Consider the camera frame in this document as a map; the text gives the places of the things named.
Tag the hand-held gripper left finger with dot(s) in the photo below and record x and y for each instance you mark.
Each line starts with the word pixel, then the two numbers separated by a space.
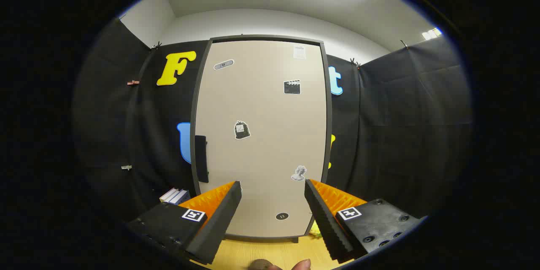
pixel 219 223

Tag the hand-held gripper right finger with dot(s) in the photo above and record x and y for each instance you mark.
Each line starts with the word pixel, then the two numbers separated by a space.
pixel 327 223

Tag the brown fuzzy slipper shoe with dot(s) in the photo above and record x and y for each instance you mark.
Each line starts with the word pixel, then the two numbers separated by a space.
pixel 263 265

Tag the grey shoe cabinet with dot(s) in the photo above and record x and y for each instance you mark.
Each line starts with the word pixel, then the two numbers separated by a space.
pixel 329 135

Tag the yellow plush toy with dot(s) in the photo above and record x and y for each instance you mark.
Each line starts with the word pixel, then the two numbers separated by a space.
pixel 315 230

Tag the blue book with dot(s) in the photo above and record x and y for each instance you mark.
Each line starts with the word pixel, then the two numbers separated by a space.
pixel 182 197

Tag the beige book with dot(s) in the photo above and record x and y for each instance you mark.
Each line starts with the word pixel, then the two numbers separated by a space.
pixel 168 195

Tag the black backdrop cloth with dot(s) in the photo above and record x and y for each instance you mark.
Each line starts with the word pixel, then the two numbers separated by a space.
pixel 400 135

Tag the small ceiling light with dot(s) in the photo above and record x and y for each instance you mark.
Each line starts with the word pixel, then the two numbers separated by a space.
pixel 431 33

